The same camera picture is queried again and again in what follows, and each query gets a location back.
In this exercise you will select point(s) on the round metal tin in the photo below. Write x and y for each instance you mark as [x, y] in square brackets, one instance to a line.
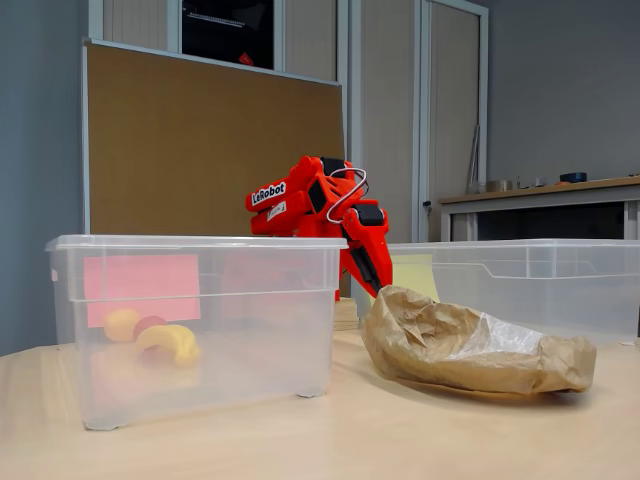
[500, 186]

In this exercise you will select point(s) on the grey open shelf cabinet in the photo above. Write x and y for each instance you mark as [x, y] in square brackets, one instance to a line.
[310, 35]

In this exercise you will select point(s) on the pink paper note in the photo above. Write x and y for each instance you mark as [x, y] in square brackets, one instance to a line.
[140, 285]

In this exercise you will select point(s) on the low sideboard with wooden top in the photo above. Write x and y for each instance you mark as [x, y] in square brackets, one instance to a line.
[550, 200]

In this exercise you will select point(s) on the wooden base block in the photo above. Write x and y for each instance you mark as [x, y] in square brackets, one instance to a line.
[346, 315]

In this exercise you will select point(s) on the grey tambour door cabinet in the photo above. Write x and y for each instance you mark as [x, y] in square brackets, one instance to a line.
[460, 75]

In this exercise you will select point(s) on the black appliance with red logo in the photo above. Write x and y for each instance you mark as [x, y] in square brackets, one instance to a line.
[225, 40]

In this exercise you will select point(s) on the crumpled brown paper bag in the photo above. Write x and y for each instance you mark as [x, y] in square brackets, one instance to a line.
[475, 370]

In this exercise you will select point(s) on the clear plastic bin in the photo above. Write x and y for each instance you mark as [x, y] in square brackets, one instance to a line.
[550, 300]
[250, 350]

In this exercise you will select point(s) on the brown cork pin board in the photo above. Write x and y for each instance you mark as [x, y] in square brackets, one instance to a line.
[125, 100]

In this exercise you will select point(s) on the small grey cup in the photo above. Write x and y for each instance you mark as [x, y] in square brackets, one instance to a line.
[538, 183]

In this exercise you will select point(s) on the red robot arm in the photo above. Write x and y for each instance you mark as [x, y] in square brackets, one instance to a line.
[285, 200]

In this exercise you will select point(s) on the flat blue object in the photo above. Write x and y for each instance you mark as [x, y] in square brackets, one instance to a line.
[573, 178]

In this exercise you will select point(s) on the red tomato toy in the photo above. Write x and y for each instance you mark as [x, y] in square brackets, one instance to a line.
[150, 322]

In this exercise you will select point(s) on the yellow toy banana bunch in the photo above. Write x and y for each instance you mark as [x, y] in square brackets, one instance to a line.
[170, 340]

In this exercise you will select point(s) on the leaning metal rods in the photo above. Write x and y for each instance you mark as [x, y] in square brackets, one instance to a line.
[474, 165]

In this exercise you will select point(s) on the yellow paper note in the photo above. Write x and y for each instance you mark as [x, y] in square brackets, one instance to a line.
[415, 275]

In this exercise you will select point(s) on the yellow toy lemon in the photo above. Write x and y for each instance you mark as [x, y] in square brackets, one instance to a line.
[120, 325]

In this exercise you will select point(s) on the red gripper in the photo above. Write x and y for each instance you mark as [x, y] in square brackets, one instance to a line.
[369, 248]

